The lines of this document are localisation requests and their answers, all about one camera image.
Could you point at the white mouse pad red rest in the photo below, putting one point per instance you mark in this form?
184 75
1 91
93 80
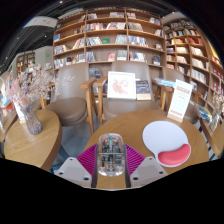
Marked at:
163 136

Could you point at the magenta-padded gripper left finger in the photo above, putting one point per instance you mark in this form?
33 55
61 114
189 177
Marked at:
85 160

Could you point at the dark cover book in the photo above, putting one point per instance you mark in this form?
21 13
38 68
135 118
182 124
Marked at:
143 88

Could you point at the blue magazine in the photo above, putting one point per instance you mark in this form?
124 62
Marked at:
164 82

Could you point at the white sign card wooden base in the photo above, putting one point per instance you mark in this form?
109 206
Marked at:
180 100

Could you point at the stack of magazines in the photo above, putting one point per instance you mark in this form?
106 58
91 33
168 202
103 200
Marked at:
204 112

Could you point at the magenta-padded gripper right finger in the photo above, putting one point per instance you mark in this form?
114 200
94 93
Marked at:
136 160

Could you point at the round wooden side table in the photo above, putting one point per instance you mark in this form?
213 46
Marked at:
216 136
30 146
6 125

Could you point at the transparent computer mouse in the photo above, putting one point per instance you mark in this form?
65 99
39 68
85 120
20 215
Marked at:
111 156

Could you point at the distant wooden bookshelf unit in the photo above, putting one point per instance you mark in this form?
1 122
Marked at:
25 63

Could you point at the tall wooden bookshelf unit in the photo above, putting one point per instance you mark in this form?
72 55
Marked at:
196 56

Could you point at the white framed floral picture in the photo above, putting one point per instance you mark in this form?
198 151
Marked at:
121 85

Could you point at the glass vase pink dried flowers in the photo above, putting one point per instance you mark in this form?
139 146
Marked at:
31 123

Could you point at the small white table sign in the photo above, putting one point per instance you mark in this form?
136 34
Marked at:
18 115

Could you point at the glass vase pale dried flowers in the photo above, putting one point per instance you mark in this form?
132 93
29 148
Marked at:
215 120

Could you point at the wide wooden bookshelf unit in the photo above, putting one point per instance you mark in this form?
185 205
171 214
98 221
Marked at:
110 41

